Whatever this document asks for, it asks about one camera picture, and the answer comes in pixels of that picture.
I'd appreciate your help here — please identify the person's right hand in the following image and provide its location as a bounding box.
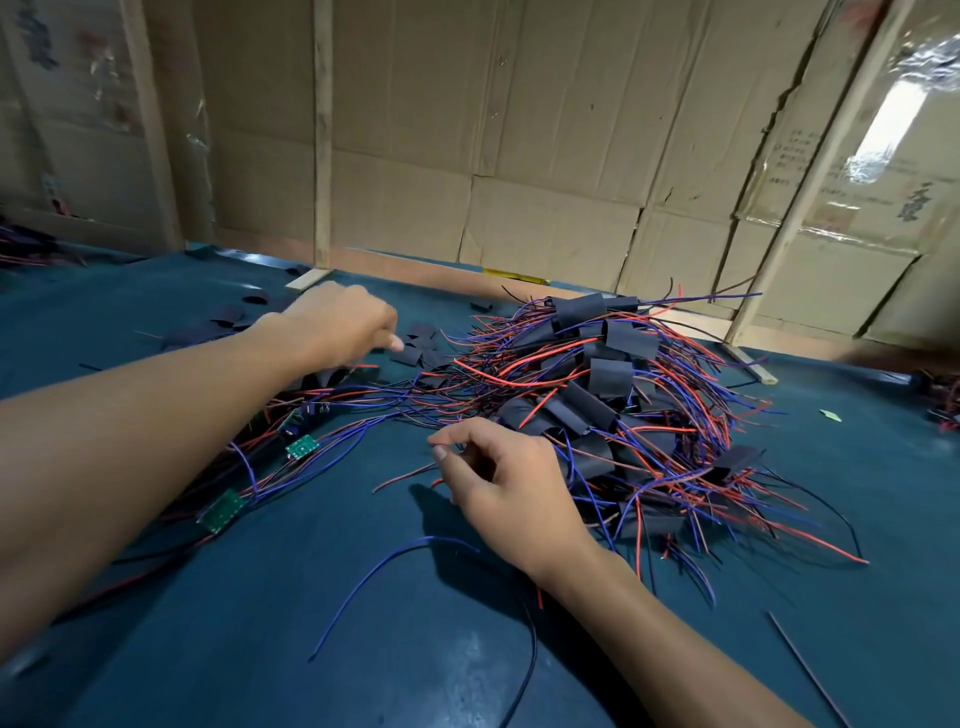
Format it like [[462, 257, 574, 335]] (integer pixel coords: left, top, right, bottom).
[[427, 417, 602, 584]]

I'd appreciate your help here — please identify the person's left hand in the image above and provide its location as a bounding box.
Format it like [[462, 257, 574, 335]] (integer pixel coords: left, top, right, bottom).
[[255, 280, 407, 374]]

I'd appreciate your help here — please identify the pile of black sleeve pieces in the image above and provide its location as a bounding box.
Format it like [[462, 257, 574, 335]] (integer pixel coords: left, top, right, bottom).
[[157, 292, 459, 389]]

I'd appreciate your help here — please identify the pile of sleeved wired boards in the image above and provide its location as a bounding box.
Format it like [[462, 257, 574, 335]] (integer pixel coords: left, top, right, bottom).
[[375, 274, 872, 602]]

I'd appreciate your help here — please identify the pile of unsleeved wired boards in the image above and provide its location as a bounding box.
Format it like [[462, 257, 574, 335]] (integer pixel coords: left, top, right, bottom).
[[60, 367, 437, 617]]

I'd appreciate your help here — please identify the wire pile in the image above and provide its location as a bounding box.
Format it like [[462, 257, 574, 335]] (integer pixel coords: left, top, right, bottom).
[[0, 217, 77, 269]]

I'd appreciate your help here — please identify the person's right forearm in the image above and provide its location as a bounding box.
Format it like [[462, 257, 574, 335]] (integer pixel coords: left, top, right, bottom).
[[540, 540, 812, 728]]

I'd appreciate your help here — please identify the person's left forearm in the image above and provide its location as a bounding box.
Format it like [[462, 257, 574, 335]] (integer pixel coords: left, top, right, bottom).
[[0, 322, 324, 662]]

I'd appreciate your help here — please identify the wooden ledge board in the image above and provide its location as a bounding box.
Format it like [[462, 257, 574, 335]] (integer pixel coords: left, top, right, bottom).
[[210, 225, 960, 369]]

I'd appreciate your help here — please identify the clear plastic sheet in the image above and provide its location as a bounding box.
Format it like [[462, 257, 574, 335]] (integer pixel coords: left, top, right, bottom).
[[847, 30, 960, 227]]

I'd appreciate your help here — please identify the loose blue wire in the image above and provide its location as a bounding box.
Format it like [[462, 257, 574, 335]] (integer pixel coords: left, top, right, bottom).
[[310, 537, 482, 662]]

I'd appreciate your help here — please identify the loose curved black wire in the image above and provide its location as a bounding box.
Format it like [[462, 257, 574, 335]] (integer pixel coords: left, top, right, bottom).
[[499, 600, 539, 728]]

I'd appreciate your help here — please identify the thin wooden post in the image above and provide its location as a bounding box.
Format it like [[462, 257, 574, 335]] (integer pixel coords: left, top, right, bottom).
[[285, 0, 335, 291]]

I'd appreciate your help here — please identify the wide wooden post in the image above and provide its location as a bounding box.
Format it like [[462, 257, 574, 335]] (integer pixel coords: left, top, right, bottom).
[[117, 0, 185, 254]]

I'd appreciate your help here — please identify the small wired parts heap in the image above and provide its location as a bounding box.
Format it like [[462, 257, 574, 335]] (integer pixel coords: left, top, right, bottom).
[[915, 372, 960, 434]]

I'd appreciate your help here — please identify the pale slanted wooden post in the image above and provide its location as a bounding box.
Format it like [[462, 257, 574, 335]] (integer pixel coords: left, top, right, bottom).
[[727, 0, 917, 384]]

